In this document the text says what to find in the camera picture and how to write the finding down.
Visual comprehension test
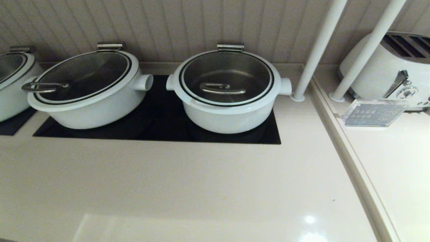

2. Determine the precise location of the white toaster chrome lever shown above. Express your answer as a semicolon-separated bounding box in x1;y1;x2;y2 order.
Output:
338;31;430;112

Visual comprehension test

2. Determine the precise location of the clear acrylic sign holder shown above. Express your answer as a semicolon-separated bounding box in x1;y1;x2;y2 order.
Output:
341;99;410;127

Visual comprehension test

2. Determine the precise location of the black glass cooktop panel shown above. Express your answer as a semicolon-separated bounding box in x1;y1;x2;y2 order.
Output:
0;108;37;136
33;75;281;145

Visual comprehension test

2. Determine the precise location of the glass lid white rim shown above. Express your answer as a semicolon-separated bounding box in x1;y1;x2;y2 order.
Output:
0;52;36;90
174;50;282;109
21;50;140;111

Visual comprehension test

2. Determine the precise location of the white metal pole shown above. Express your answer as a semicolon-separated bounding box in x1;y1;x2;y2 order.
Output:
291;0;348;102
329;0;407;103

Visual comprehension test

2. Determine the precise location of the white round cooking pot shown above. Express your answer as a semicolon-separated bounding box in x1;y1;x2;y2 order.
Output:
166;44;292;134
0;46;44;122
27;42;154;130

